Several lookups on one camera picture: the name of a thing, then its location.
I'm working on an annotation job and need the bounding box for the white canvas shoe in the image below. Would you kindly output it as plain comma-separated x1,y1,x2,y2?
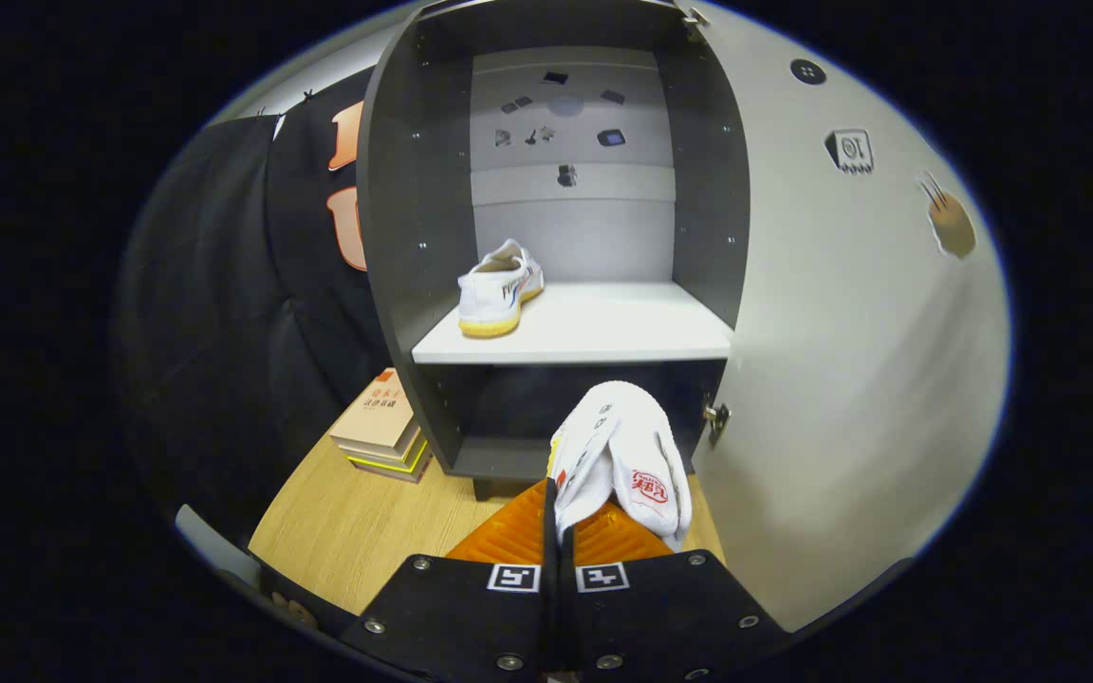
546,379,695,553
456,238,546,340

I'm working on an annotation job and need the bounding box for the yellow edged book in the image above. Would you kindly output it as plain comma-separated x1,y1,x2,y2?
347,438,434,485

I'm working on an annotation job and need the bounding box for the black backdrop cloth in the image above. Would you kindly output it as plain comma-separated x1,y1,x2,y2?
115,71,396,551

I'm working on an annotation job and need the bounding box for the white cabinet shelf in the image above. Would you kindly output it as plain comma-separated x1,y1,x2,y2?
411,280,735,366

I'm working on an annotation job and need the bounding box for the grey shoe cabinet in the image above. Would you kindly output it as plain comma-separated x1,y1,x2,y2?
357,0,753,502

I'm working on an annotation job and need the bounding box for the beige shoe cabinet door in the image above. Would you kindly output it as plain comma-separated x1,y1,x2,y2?
689,0,1012,635

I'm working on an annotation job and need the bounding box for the tan cover book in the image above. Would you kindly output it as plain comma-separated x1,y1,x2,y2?
329,368,415,449

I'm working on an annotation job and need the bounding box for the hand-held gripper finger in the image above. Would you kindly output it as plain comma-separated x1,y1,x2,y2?
338,479,559,683
561,498,789,683

